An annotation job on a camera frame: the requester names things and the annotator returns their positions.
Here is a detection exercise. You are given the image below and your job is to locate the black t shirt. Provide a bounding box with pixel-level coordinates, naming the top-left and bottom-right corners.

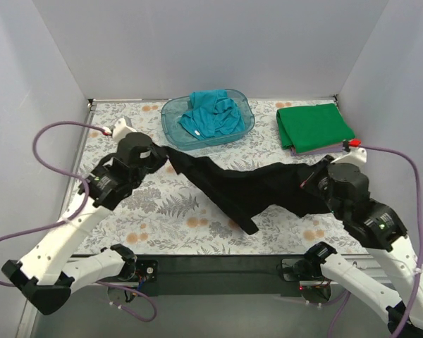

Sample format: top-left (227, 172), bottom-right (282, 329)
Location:
top-left (164, 146), bottom-right (330, 234)

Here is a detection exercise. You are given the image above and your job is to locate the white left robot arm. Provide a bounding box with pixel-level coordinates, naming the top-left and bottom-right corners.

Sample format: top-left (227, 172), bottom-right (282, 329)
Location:
top-left (1, 132), bottom-right (166, 315)

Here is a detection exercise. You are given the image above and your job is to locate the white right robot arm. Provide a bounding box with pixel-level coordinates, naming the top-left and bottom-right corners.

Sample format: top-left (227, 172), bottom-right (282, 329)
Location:
top-left (300, 156), bottom-right (423, 337)

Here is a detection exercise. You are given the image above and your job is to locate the clear blue plastic basket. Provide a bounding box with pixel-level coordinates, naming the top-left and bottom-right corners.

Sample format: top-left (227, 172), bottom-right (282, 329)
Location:
top-left (161, 89), bottom-right (255, 150)

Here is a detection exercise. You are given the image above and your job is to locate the folded lilac t shirt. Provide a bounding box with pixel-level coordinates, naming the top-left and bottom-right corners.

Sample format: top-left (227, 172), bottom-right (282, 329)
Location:
top-left (290, 142), bottom-right (343, 156)

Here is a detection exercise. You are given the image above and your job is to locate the floral table mat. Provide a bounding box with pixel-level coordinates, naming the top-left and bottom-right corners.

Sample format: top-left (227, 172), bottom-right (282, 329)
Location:
top-left (77, 99), bottom-right (364, 255)

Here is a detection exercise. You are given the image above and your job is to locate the teal t shirt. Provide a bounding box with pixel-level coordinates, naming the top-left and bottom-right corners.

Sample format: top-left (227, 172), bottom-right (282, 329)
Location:
top-left (179, 89), bottom-right (245, 140)

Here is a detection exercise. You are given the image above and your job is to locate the folded green t shirt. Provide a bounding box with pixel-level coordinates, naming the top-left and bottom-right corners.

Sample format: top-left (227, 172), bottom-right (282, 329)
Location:
top-left (276, 104), bottom-right (355, 154)

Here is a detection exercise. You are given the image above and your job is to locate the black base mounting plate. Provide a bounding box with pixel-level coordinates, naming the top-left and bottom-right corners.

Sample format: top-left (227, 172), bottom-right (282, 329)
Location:
top-left (133, 253), bottom-right (336, 300)

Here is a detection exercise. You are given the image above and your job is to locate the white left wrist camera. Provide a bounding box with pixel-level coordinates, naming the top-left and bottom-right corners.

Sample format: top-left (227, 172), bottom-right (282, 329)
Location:
top-left (103, 117), bottom-right (136, 142)

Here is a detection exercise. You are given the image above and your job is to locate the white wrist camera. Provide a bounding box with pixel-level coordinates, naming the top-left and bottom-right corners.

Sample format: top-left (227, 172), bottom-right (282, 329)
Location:
top-left (103, 117), bottom-right (136, 142)
top-left (332, 139), bottom-right (367, 168)

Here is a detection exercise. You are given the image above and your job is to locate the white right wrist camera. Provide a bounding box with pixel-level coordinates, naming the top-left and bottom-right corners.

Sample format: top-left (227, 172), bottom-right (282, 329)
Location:
top-left (332, 139), bottom-right (367, 168)

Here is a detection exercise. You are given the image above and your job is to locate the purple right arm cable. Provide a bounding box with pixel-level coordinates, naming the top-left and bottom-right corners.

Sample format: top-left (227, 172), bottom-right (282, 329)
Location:
top-left (326, 146), bottom-right (423, 338)

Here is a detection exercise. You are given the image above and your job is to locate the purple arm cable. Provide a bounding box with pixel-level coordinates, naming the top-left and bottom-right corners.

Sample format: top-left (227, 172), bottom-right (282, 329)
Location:
top-left (326, 146), bottom-right (423, 338)
top-left (0, 121), bottom-right (158, 322)

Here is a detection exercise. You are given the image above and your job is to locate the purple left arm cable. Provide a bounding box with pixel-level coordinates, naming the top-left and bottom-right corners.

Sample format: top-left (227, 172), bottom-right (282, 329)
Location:
top-left (0, 121), bottom-right (158, 322)

